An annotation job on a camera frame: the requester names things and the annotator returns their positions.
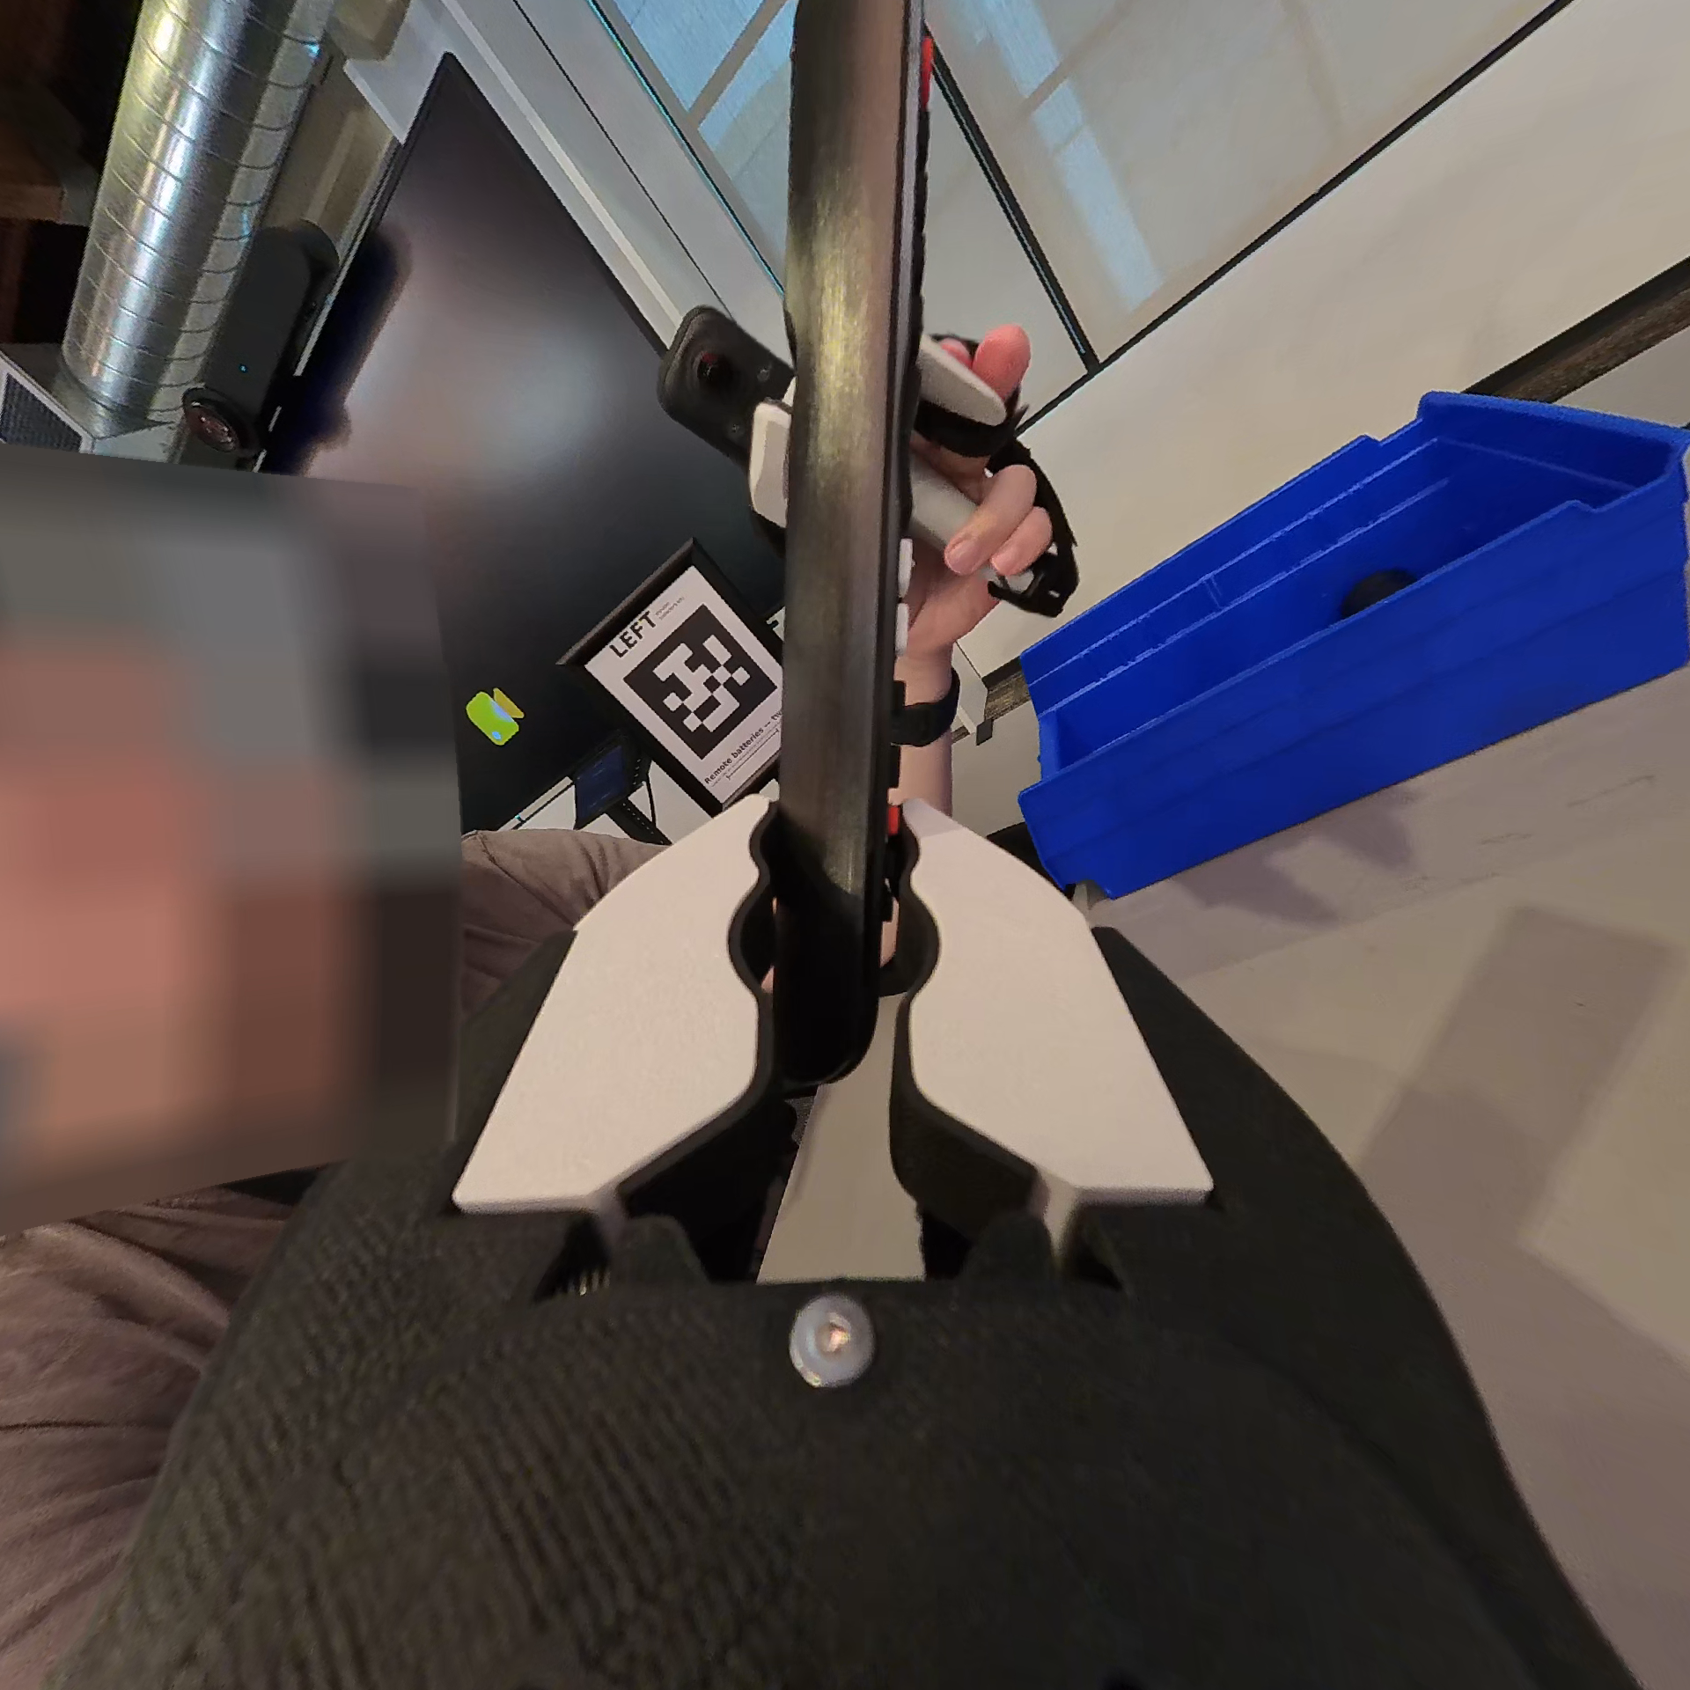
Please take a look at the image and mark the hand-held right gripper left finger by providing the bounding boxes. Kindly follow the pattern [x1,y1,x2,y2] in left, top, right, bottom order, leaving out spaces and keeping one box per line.
[455,806,786,1269]

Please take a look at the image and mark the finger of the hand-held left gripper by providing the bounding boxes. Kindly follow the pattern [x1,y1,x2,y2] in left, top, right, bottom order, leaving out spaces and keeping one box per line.
[746,396,796,535]
[911,451,999,536]

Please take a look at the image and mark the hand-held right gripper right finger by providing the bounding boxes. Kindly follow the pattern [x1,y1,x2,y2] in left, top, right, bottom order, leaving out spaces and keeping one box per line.
[894,815,1218,1269]

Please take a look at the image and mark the blue plastic bin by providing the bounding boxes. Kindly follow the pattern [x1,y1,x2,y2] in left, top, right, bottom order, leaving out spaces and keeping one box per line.
[1019,392,1690,905]

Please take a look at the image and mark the person's left hand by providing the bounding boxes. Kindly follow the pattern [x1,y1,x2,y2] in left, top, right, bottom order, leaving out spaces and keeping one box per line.
[903,325,1059,694]

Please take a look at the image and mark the black framed marker sign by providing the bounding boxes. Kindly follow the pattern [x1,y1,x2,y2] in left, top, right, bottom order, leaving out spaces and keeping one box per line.
[561,541,795,815]

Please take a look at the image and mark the large window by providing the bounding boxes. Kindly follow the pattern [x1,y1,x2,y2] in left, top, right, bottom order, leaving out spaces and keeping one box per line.
[596,0,1585,425]

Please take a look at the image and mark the black video bar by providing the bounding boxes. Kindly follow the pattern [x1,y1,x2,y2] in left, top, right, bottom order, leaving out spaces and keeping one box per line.
[173,219,346,472]

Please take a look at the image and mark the slim silver air duct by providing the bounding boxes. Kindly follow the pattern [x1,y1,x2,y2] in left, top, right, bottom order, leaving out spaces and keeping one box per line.
[54,0,346,465]

